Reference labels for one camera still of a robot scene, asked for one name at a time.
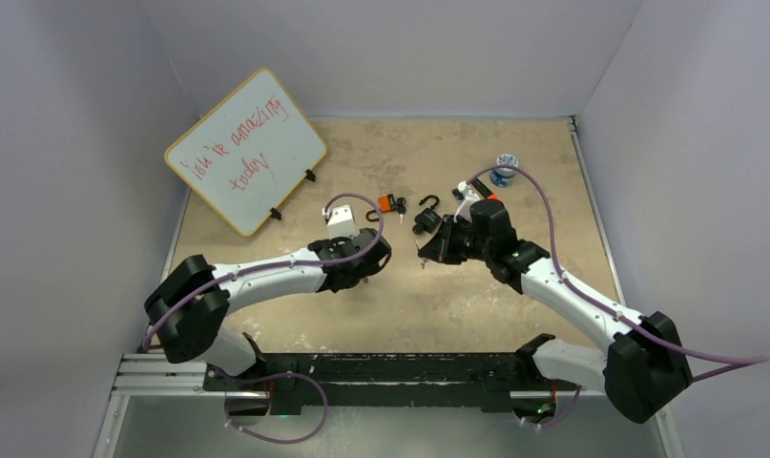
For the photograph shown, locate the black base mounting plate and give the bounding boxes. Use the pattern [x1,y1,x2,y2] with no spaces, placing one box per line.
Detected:
[203,352,574,422]

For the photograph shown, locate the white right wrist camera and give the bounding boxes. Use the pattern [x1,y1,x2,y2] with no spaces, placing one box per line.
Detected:
[452,181,483,222]

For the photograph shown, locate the orange padlock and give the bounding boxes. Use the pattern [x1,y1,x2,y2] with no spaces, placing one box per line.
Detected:
[365,194,398,222]

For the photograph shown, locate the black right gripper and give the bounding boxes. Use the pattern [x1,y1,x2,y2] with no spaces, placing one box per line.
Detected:
[420,216,493,266]

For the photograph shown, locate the black padlock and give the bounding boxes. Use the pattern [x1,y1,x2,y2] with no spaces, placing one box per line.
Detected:
[412,194,442,235]

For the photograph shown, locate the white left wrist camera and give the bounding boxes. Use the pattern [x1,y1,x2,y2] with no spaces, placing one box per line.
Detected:
[323,205,359,239]

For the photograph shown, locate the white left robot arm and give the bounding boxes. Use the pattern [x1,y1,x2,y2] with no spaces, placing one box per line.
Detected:
[142,228,392,390]

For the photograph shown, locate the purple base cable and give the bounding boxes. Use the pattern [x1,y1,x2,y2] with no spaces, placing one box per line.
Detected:
[223,371,330,445]
[518,385,585,431]

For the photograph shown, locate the orange black highlighter marker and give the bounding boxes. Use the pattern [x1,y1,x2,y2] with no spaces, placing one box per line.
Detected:
[470,178,499,200]

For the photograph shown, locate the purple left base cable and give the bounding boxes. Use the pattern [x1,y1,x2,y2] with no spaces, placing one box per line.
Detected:
[223,371,330,445]

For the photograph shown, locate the black-headed keys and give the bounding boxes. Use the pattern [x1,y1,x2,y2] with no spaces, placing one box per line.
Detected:
[395,197,406,225]

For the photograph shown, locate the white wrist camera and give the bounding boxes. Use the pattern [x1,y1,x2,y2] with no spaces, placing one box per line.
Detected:
[323,205,359,239]
[452,181,483,222]

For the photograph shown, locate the whiteboard with red writing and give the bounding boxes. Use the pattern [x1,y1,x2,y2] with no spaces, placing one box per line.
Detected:
[164,68,328,237]

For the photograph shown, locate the blue white round jar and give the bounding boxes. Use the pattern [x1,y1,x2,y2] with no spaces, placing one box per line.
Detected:
[489,154,519,187]

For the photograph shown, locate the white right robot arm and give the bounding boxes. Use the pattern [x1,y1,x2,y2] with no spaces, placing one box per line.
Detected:
[417,199,693,424]

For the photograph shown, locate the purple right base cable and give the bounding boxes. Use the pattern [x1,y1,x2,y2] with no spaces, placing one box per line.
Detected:
[518,385,585,431]

